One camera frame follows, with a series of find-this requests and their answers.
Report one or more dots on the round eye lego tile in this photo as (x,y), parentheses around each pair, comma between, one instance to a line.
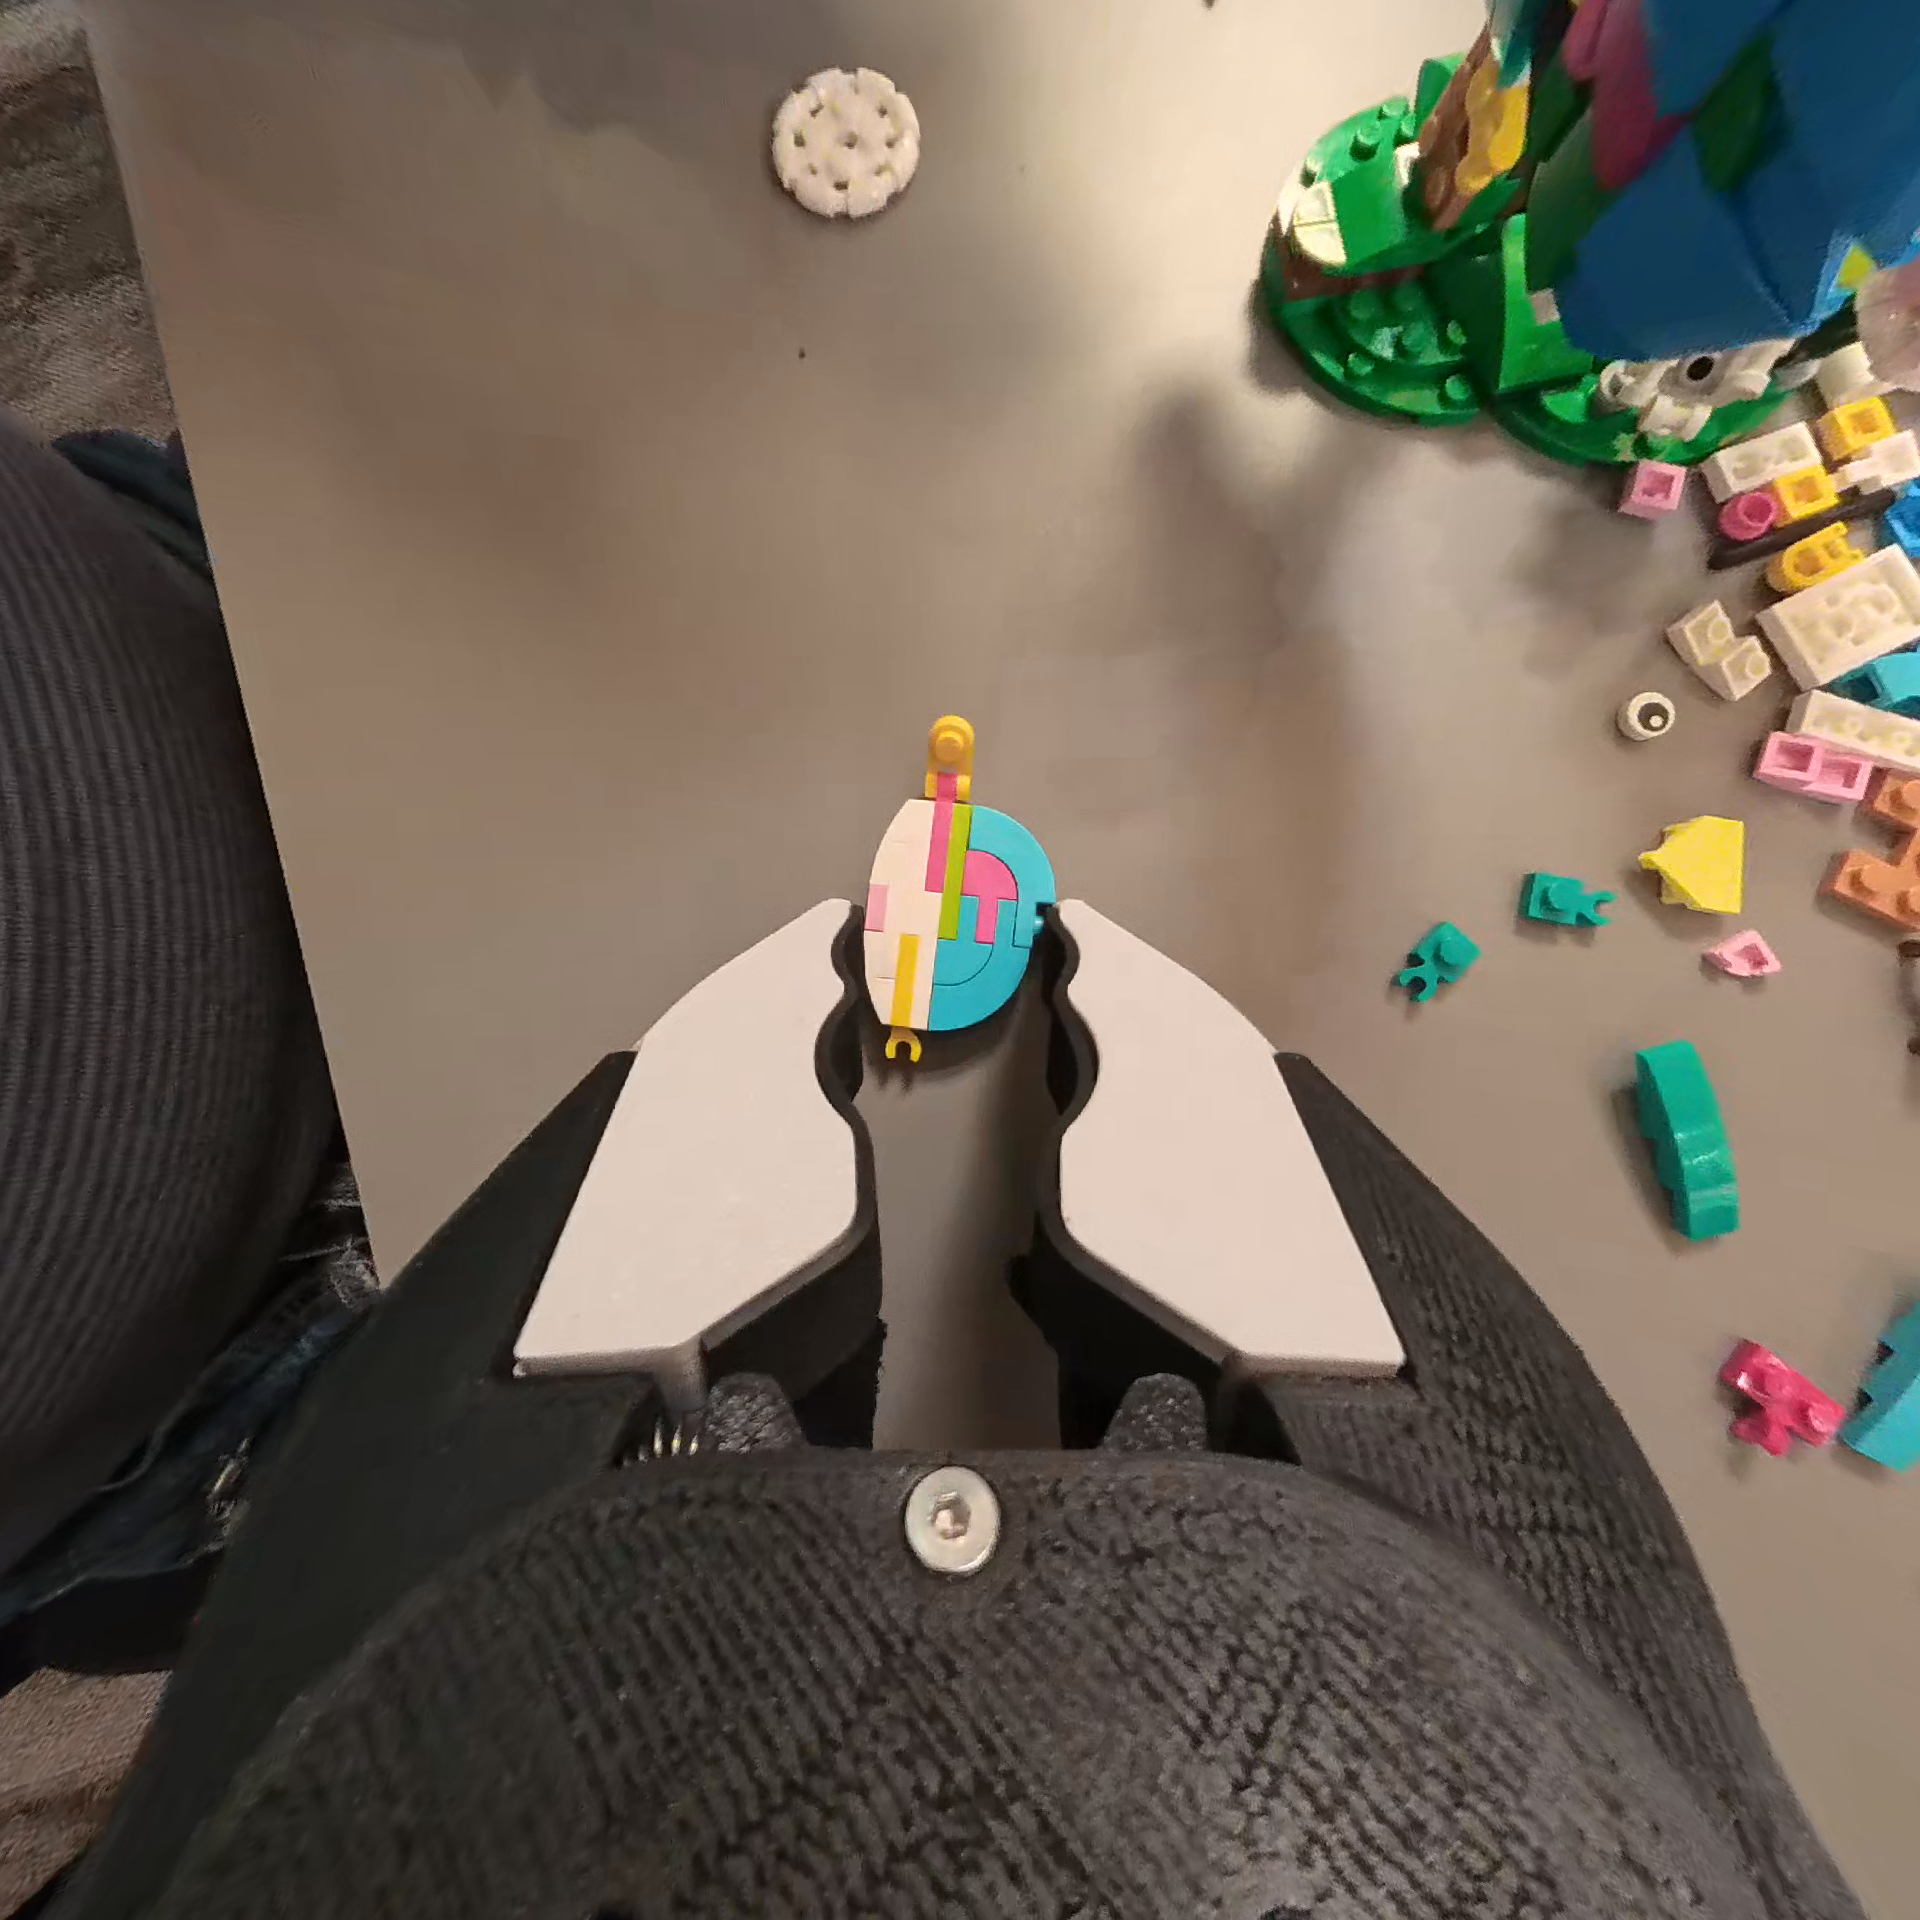
(1647,716)

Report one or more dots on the dark striped sweater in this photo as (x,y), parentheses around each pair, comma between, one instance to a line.
(136,973)

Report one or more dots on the colourful lego butterfly model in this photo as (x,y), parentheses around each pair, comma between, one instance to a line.
(1530,315)

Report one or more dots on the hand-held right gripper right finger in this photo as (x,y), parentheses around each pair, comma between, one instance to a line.
(1214,1185)

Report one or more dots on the oval white teal lego wing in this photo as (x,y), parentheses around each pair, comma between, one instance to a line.
(983,930)

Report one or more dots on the teal lego clip plate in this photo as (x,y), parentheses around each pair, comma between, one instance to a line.
(1559,901)
(1441,955)

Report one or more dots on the teal curved lego brick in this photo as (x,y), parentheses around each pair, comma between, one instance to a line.
(1688,1141)

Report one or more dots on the small pink lego wedge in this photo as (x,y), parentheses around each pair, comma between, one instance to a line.
(1743,954)

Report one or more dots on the magenta lego clip piece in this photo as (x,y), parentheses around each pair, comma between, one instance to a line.
(1778,1394)

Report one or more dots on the orange lego plate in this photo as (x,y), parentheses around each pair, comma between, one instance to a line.
(1882,863)

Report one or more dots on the pile of loose lego pieces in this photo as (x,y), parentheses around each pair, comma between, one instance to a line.
(1851,609)

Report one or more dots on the blue lego brick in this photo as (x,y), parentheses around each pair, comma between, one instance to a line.
(1890,1394)

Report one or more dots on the black lego bar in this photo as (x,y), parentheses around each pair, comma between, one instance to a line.
(1792,537)

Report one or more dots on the white round lego plate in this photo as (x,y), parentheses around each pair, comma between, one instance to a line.
(849,141)

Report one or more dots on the yellow wedge lego piece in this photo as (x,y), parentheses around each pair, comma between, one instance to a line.
(1704,867)

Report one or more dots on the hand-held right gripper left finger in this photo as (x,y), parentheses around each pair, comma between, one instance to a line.
(704,1185)

